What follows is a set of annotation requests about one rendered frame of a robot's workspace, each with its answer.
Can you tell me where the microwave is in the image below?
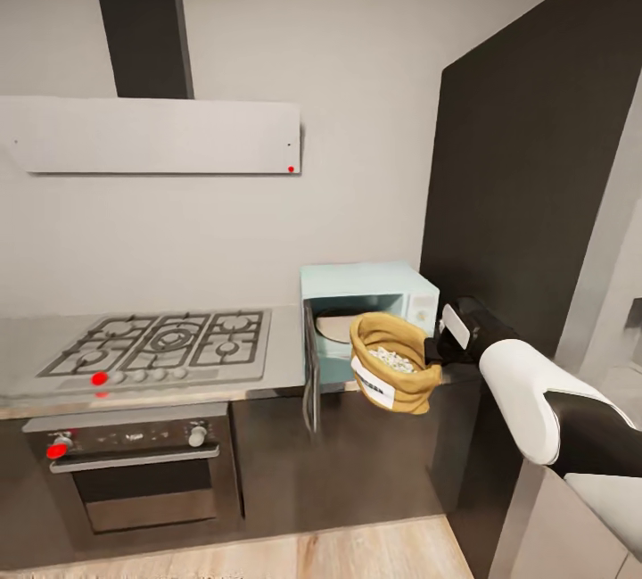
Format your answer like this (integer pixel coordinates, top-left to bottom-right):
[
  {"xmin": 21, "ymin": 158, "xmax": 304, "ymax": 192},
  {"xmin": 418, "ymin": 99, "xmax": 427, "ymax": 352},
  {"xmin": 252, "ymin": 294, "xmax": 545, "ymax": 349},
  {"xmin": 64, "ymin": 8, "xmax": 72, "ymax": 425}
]
[{"xmin": 300, "ymin": 262, "xmax": 440, "ymax": 446}]

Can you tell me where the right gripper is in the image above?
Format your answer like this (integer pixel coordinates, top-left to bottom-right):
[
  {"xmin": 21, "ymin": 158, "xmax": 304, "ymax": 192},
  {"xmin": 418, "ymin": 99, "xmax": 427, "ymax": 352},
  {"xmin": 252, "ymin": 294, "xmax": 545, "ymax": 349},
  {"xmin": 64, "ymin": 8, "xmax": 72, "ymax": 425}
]
[{"xmin": 424, "ymin": 335, "xmax": 473, "ymax": 367}]

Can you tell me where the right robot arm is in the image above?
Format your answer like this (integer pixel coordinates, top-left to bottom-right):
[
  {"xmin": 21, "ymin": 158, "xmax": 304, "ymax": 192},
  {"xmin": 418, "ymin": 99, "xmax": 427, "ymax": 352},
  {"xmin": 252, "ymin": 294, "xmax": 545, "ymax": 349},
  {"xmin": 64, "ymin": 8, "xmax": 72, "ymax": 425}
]
[{"xmin": 424, "ymin": 296, "xmax": 642, "ymax": 564}]

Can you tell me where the popcorn bag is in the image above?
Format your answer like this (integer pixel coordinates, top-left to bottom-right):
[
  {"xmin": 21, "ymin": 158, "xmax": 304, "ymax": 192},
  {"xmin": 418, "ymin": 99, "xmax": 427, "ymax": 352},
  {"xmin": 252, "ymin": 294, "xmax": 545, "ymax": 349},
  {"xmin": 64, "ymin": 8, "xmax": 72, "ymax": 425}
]
[{"xmin": 350, "ymin": 311, "xmax": 442, "ymax": 415}]

